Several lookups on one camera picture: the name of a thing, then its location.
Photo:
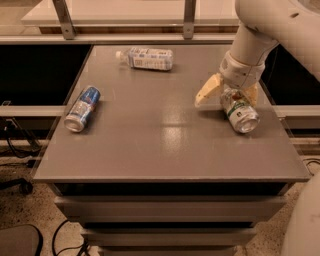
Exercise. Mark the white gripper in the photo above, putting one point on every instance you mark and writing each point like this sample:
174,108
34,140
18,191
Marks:
238,74

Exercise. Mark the green white 7up can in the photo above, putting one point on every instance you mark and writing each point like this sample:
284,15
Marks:
239,111

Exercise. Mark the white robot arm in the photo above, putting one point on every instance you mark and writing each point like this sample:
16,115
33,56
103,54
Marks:
264,24

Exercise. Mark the blue Pepsi can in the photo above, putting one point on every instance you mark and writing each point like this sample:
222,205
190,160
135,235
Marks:
81,110

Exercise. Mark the clear plastic water bottle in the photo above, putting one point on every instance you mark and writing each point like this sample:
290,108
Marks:
147,58

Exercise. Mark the grey drawer cabinet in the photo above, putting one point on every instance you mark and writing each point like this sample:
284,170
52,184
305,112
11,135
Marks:
154,175

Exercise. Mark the white shelf board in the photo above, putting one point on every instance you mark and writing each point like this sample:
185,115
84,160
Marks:
135,12

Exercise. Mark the black office chair base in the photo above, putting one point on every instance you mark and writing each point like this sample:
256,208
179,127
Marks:
25,187

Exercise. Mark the grey chair seat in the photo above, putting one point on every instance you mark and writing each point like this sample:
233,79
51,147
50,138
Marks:
22,240

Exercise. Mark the middle metal bracket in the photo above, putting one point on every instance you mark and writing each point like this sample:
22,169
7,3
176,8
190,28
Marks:
189,18

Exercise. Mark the metal bracket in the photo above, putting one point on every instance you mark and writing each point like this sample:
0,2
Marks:
64,18
189,18

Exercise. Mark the left metal bracket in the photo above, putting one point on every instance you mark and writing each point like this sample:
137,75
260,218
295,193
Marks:
64,18

